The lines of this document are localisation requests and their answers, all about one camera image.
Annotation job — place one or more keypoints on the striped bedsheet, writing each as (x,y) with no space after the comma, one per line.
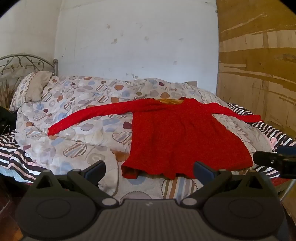
(13,157)

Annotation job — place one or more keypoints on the red long-sleeved sweater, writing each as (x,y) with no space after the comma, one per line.
(185,139)

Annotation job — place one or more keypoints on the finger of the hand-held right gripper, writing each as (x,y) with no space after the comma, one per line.
(263,158)

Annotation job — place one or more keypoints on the patterned pillow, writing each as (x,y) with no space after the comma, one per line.
(34,88)

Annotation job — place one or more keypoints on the patterned beige duvet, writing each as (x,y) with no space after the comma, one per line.
(92,111)

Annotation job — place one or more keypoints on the metal bed headboard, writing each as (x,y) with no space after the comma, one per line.
(55,67)

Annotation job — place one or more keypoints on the black cloth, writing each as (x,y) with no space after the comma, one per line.
(5,118)

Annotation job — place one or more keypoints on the grey metal rod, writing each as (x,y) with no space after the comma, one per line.
(288,188)

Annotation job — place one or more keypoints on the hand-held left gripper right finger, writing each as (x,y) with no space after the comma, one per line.
(203,172)

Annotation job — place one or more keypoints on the beige cushion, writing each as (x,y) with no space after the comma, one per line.
(192,83)

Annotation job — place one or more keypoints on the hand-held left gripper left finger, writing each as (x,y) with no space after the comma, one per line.
(96,171)

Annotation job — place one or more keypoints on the wooden wardrobe panel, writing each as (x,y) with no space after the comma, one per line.
(254,69)

